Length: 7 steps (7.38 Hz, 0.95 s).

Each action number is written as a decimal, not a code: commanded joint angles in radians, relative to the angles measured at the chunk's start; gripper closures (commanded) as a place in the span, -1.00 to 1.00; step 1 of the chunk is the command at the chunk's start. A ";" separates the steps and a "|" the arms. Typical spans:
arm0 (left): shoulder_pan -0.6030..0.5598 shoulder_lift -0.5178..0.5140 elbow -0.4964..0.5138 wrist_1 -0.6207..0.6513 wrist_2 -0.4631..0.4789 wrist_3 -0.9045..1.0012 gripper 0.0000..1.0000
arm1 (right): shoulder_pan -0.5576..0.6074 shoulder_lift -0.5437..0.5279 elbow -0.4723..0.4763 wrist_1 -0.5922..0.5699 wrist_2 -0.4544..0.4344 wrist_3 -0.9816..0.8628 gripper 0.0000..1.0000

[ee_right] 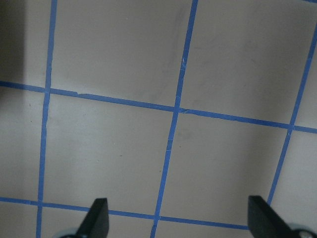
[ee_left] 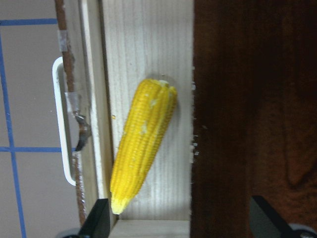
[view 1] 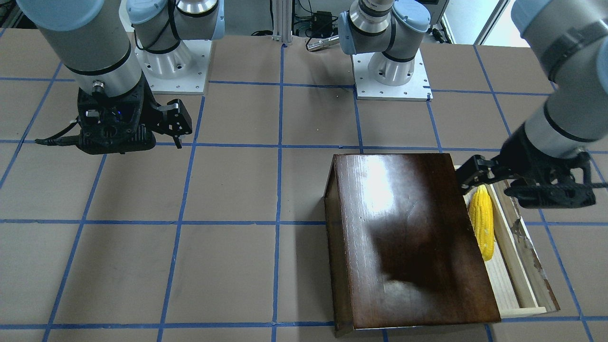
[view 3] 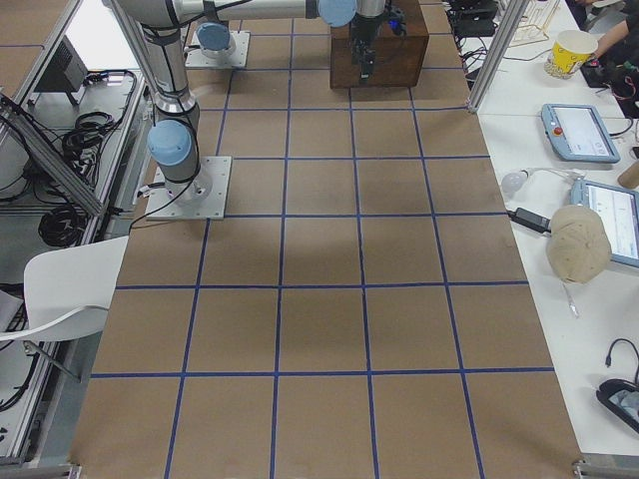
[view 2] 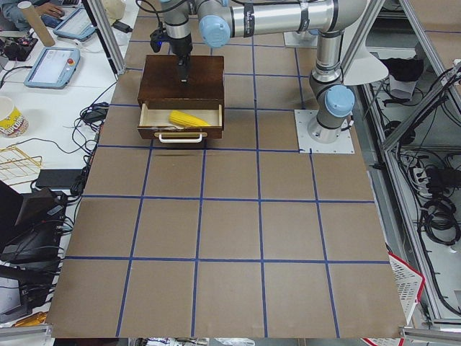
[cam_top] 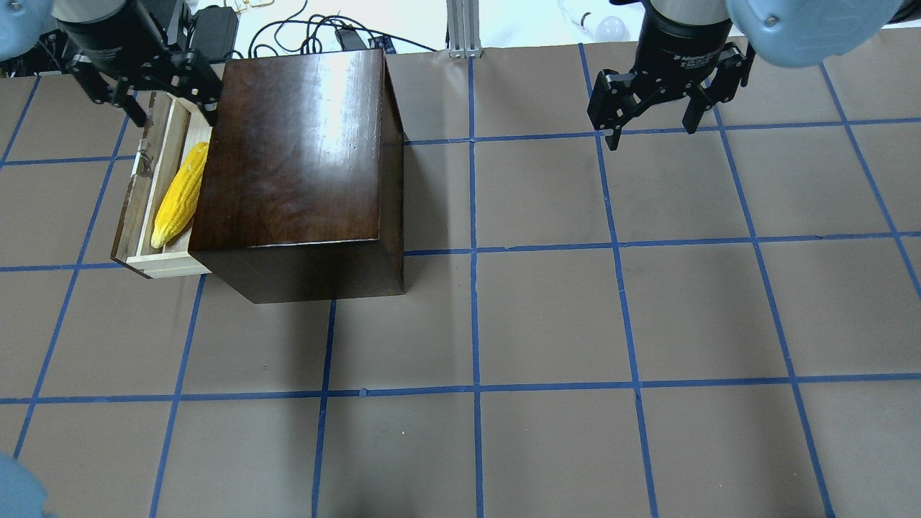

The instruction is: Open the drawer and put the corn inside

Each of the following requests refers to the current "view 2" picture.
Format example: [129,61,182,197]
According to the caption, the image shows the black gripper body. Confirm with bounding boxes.
[169,35,193,66]

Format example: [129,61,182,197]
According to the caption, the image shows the yellow corn cob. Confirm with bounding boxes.
[169,110,210,128]

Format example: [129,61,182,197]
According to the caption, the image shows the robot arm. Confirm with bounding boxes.
[150,0,367,143]

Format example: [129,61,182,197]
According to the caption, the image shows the dark wooden drawer cabinet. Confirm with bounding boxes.
[138,55,225,110]

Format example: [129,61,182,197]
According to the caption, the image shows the blue teach pendant far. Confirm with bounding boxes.
[53,6,95,41]

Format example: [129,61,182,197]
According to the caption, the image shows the blue teach pendant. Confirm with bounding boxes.
[24,48,81,89]
[53,6,95,41]

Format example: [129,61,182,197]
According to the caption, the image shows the blue teach pendant near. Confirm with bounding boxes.
[24,48,81,89]

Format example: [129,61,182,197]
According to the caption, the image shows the cardboard tube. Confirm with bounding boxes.
[17,1,55,47]

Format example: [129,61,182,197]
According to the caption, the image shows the white lamp shade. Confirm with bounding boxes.
[334,1,388,86]

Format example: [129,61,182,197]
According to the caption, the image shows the paper popcorn cup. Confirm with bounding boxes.
[0,96,29,138]

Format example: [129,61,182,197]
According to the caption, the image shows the red white plastic basket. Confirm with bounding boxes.
[388,252,425,324]

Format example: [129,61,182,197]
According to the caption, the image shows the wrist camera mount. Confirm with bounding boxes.
[150,27,169,53]

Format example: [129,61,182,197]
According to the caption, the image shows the aluminium frame post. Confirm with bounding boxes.
[82,0,126,76]

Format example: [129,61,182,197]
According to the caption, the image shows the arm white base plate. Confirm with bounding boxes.
[294,110,354,154]
[284,30,318,49]

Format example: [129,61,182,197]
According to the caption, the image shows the gold wire rack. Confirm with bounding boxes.
[0,146,42,186]

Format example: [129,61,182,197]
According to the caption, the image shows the aluminium frame structure right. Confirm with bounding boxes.
[356,1,460,343]

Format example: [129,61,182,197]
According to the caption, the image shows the orange screwdriver handle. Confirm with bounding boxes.
[13,311,48,327]

